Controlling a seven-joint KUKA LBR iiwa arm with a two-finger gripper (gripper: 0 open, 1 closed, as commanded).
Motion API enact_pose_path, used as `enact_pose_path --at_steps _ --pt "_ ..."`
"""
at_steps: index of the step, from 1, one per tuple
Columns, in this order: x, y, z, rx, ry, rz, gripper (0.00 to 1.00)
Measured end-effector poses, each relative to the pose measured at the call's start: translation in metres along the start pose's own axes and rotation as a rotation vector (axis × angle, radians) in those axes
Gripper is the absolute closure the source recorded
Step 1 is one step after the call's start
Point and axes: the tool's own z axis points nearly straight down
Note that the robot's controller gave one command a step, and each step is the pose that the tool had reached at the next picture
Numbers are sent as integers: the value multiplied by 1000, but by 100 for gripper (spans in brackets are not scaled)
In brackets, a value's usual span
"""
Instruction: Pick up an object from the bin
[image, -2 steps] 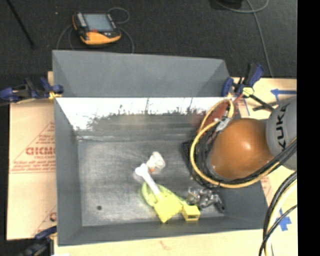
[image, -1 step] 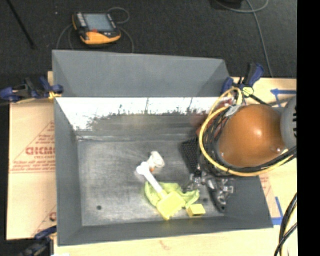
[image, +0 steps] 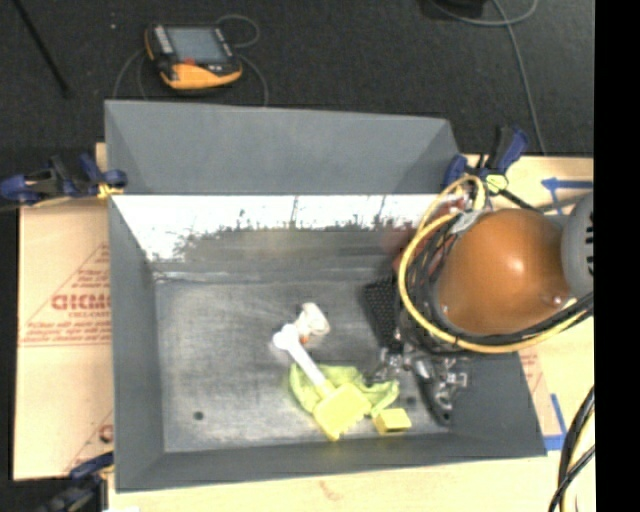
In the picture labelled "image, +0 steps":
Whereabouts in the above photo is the small yellow block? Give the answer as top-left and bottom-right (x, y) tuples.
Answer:
(372, 407), (413, 436)

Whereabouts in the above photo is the clear plastic cup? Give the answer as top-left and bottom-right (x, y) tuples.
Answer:
(298, 301), (332, 347)

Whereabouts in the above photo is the yellow-green cloth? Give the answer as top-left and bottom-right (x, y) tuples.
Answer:
(288, 363), (402, 417)

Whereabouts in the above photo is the grey metal bin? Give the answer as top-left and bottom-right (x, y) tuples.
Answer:
(103, 99), (549, 492)

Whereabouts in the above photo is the brown cardboard board, red print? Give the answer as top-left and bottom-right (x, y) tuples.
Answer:
(12, 142), (117, 482)

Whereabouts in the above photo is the black cylinder on white bracket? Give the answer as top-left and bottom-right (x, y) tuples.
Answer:
(360, 278), (404, 387)

